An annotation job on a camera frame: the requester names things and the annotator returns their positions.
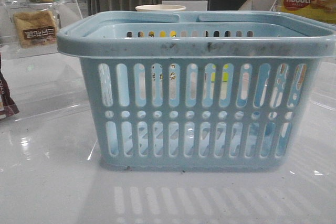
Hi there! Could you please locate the packaged bread slice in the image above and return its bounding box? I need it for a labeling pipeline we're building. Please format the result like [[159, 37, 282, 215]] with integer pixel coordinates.
[[13, 10, 58, 48]]

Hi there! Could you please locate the light blue plastic basket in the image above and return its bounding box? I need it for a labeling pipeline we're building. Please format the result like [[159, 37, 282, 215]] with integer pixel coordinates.
[[57, 11, 335, 169]]

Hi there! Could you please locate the white paper cup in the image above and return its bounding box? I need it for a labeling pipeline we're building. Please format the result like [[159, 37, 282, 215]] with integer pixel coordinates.
[[135, 4, 186, 12]]

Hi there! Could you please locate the clear acrylic display shelf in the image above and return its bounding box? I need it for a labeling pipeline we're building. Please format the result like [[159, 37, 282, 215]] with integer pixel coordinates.
[[1, 0, 82, 60]]

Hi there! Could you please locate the brown snack packet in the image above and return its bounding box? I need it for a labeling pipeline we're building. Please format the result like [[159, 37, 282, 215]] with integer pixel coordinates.
[[0, 53, 20, 121]]

